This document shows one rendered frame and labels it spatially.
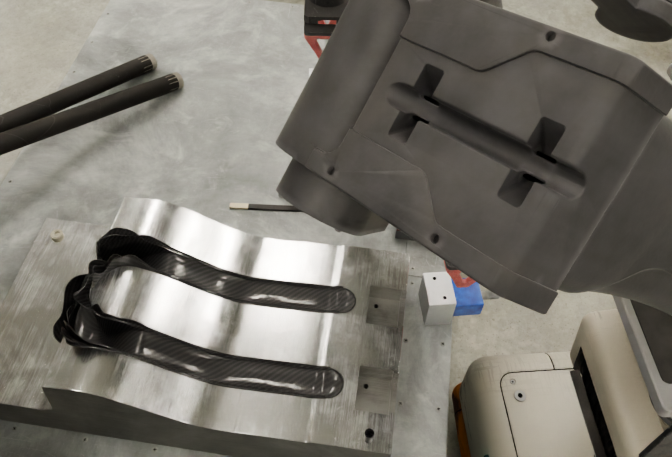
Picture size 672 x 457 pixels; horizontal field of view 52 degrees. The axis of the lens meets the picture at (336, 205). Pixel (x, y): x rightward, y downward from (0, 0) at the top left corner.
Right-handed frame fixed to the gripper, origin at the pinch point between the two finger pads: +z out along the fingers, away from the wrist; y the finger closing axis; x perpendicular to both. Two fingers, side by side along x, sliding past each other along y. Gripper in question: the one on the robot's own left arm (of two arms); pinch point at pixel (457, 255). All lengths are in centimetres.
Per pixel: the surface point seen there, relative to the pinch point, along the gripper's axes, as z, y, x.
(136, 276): -0.7, 1.0, -38.5
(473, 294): 8.5, 0.8, 3.5
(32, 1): 94, -189, -116
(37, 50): 94, -159, -108
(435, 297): 7.2, 1.6, -2.0
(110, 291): -0.9, 3.0, -41.2
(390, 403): 5.0, 16.1, -9.9
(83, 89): 8, -41, -53
